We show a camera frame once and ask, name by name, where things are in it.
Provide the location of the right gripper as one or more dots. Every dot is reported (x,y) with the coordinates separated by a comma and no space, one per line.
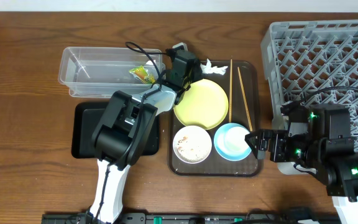
(266,145)

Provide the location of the yellow plate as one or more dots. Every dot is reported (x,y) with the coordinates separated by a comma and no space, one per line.
(205,104)

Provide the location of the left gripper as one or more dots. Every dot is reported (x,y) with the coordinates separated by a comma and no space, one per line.
(184,86)

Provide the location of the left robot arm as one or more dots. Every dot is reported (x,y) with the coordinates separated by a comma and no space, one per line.
(121,134)

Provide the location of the light blue bowl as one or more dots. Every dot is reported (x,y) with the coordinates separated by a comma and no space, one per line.
(220,147)

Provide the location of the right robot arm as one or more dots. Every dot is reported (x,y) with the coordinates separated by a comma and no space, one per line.
(317,141)

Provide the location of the white cup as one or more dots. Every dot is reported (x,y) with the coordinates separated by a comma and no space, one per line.
(234,140)

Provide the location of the grey plastic dishwasher rack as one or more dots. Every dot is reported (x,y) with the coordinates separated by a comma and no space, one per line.
(302,57)

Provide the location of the clear plastic bin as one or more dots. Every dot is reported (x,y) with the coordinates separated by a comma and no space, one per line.
(97,72)

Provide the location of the white bowl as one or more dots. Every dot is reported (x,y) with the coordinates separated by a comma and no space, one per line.
(192,144)

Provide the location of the black waste tray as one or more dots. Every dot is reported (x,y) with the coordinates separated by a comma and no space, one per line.
(87,116)

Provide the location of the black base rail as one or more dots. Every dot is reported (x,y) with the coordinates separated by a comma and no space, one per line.
(141,218)

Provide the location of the white tissue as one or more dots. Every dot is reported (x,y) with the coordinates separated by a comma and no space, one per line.
(207,68)

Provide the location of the dark brown serving tray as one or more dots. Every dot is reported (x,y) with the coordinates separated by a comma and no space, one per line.
(244,81)

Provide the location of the green orange snack wrapper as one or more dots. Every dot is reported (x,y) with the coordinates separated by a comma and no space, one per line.
(142,74)

